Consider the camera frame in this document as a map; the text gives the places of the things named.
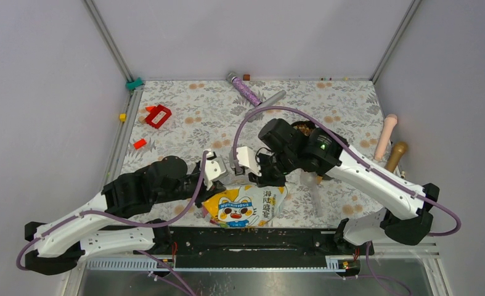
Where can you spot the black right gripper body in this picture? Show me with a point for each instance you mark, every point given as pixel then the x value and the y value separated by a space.
pixel 274 168

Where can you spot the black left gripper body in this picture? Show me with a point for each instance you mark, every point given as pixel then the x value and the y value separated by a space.
pixel 187 190

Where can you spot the clear plastic scoop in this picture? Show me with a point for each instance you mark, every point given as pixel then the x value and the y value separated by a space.
pixel 311 181

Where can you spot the pet food bag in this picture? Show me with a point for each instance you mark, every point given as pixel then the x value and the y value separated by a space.
pixel 246 206

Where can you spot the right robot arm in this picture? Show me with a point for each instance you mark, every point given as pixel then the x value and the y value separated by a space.
pixel 404 217

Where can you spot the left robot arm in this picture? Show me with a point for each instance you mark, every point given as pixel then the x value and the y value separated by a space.
pixel 104 225

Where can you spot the small orange block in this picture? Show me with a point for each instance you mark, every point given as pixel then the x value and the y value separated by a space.
pixel 139 144

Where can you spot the black bowl fishbone print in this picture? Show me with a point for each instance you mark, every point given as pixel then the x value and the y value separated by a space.
pixel 306 127

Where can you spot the grey microphone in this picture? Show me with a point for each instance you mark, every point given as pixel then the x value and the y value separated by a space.
pixel 268 102

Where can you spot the red toy block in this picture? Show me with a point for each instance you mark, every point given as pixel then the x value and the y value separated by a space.
pixel 157 116

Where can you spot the small yellow cube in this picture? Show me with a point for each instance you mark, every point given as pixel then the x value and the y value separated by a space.
pixel 122 117

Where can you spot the purple glitter microphone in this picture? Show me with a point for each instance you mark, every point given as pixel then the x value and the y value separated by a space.
pixel 243 89

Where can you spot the teal clip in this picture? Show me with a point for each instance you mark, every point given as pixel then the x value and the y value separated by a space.
pixel 130 86

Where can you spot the pink microphone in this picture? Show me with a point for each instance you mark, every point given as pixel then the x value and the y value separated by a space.
pixel 390 122

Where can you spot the gold microphone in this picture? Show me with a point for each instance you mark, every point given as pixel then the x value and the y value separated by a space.
pixel 397 152

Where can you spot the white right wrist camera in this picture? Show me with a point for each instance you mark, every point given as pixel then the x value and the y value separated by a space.
pixel 244 161

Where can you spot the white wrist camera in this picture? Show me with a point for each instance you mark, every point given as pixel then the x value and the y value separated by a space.
pixel 244 161
pixel 214 168

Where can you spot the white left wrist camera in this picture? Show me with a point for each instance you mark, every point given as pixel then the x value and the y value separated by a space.
pixel 214 168

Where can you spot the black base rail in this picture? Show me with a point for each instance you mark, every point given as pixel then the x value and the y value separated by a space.
pixel 194 247

